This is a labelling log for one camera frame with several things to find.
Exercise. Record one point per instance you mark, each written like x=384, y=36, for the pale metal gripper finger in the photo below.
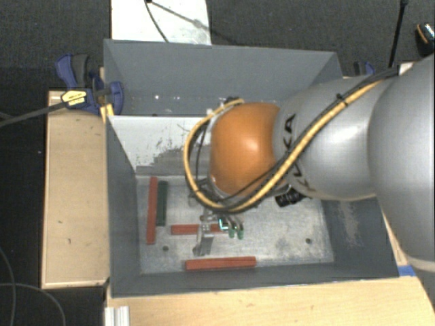
x=201, y=239
x=208, y=244

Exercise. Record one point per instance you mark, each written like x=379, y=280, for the red-brown flat block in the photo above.
x=152, y=212
x=221, y=263
x=183, y=229

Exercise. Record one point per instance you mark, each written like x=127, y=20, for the dark green flat block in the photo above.
x=162, y=204

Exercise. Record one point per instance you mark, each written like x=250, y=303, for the pale wood board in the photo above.
x=74, y=189

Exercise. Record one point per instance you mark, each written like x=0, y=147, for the grey metal bin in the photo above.
x=163, y=73

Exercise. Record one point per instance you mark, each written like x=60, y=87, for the black cylinder on white bracket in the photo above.
x=289, y=198

